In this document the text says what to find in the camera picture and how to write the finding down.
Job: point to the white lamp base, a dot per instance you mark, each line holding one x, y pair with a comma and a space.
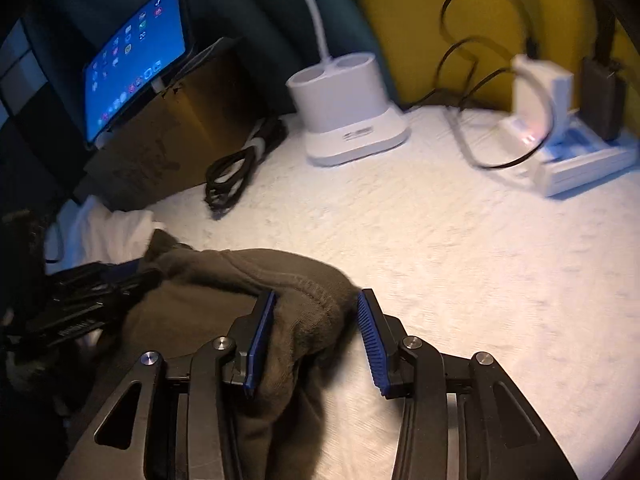
343, 105

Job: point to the white power strip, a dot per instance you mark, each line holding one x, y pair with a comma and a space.
580, 160

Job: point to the dark grey t-shirt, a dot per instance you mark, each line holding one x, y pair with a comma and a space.
173, 416

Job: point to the white textured bed cover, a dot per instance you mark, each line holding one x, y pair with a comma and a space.
468, 261

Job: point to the white charger adapter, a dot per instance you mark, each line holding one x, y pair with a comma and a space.
542, 96

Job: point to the yellow curtain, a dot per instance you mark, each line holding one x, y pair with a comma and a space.
412, 46

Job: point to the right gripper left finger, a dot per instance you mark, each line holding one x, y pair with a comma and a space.
251, 335

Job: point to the tablet with blue screen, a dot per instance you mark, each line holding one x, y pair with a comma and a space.
149, 45

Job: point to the black charger adapter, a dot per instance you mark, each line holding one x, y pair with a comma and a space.
602, 97

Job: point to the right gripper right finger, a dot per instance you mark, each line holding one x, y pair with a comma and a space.
381, 335

